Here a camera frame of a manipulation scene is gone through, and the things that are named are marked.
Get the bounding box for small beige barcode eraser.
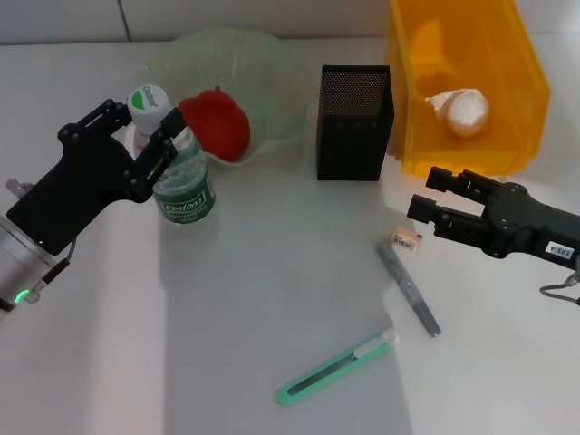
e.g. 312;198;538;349
391;225;426;252

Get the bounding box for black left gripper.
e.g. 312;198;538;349
6;99;187;256

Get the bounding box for silver left wrist port stub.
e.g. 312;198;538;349
5;179;35;200

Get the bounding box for green utility knife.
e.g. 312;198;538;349
277;328;402;406

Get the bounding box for green glass fruit plate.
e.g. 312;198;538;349
144;27;314;169

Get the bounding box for yellow plastic bin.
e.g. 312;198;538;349
383;0;553;177

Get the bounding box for black mesh pen holder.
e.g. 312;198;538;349
315;64;396;181

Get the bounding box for grey marker pen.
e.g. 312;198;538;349
376;239;442;339

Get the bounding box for white paper ball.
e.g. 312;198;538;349
424;87;491;138

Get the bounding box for clear green-label water bottle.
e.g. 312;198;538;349
125;84;217;226

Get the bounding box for left gripper cable with plug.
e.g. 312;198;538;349
24;237;78;303

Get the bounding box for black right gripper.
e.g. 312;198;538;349
406;166;580;272

